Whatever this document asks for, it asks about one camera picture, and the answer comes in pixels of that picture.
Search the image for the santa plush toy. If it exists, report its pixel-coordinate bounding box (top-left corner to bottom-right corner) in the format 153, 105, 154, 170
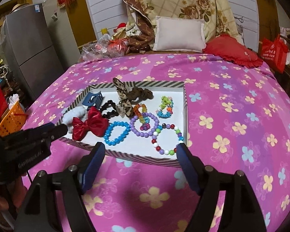
113, 23, 127, 40

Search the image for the blue plastic hair claw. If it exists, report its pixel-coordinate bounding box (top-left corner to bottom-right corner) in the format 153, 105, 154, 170
82, 92, 103, 109

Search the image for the multicolour round bead bracelet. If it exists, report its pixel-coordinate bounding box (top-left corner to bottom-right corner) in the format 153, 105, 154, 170
151, 122, 185, 156

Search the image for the red cushion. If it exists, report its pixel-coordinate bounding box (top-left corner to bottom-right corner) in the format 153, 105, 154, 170
203, 34, 263, 69

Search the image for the blue bead bracelet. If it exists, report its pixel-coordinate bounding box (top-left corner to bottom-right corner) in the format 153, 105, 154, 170
103, 121, 131, 147

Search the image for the striped shallow box tray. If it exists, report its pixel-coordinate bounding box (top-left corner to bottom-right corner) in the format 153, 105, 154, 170
60, 81, 188, 167

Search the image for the beige small pillow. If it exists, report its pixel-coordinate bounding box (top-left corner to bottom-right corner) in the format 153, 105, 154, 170
153, 16, 206, 52

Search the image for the leopard print bow scrunchie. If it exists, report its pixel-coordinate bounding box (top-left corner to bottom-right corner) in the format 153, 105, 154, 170
113, 78, 153, 117

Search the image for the person's left hand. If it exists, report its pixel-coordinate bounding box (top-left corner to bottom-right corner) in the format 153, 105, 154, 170
0, 177, 28, 227

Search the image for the clear plastic bag of items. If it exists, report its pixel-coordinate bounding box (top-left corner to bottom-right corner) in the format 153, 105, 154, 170
78, 34, 128, 63

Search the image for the green blue flower bracelet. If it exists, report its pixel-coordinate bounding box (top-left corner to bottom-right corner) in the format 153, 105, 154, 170
155, 95, 174, 119

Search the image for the red gift bag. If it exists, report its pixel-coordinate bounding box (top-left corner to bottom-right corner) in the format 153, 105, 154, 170
260, 35, 288, 74

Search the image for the purple bead bracelet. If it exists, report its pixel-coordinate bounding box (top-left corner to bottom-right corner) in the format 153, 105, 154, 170
130, 112, 160, 138

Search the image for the orange plastic basket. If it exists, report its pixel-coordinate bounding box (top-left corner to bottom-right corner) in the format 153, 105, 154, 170
0, 101, 28, 137

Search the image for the grey refrigerator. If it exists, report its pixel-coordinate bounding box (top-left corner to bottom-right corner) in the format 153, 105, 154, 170
2, 4, 64, 100

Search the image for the pink floral bed sheet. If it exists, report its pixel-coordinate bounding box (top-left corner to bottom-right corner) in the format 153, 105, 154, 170
25, 54, 290, 231

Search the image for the floral cream quilt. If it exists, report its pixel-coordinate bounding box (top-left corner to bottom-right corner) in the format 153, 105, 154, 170
123, 0, 242, 52

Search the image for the white fluffy scrunchie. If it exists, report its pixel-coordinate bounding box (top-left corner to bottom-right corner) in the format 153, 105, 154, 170
62, 106, 88, 134

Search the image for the black scrunchie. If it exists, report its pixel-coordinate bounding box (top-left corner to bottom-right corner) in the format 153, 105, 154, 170
99, 100, 119, 119

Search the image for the red satin bow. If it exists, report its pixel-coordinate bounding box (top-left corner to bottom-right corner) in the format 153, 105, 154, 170
72, 106, 109, 141

